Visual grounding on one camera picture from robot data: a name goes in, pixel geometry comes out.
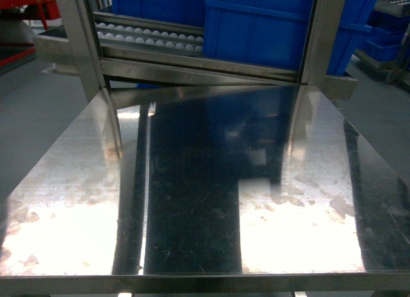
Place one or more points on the small blue bins on shelf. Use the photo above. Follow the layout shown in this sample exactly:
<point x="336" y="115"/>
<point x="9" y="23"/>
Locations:
<point x="384" y="41"/>

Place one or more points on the blue crate behind left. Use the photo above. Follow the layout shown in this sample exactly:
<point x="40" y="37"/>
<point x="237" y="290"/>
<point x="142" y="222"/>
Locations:
<point x="188" y="12"/>

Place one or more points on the red metal frame table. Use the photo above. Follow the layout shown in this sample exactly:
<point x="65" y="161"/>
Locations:
<point x="17" y="47"/>

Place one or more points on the stainless steel roller rack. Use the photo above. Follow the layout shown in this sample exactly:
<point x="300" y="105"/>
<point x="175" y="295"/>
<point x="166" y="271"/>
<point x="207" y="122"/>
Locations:
<point x="101" y="47"/>

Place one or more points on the large blue plastic crate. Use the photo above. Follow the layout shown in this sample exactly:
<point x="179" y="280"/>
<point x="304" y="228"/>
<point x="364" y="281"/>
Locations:
<point x="273" y="32"/>

